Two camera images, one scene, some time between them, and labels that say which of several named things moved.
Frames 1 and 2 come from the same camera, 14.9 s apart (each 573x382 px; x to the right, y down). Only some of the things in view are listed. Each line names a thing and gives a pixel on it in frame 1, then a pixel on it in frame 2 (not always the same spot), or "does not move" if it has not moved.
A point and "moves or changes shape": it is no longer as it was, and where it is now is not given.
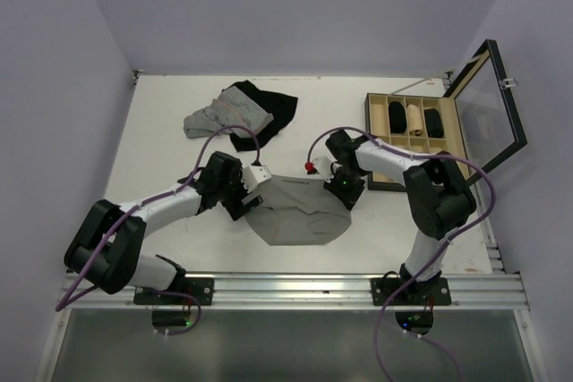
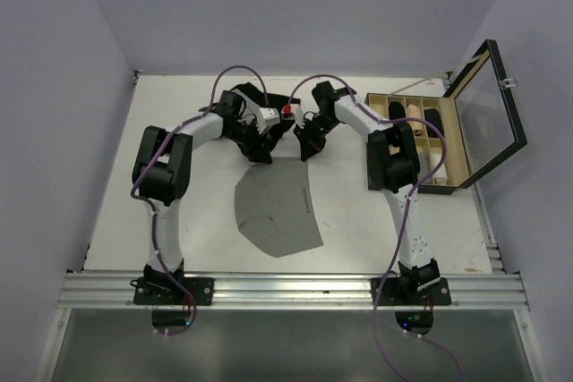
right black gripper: (348, 197) → (310, 145)
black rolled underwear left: (397, 117) does not move
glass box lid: (490, 127) does not move
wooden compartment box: (415, 124) does not move
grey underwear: (298, 210) moves or changes shape
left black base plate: (202, 288) does not move
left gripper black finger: (252, 201) → (260, 155)
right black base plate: (432, 292) does not move
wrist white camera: (253, 175) → (269, 117)
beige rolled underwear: (414, 119) does not move
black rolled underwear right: (433, 123) does not move
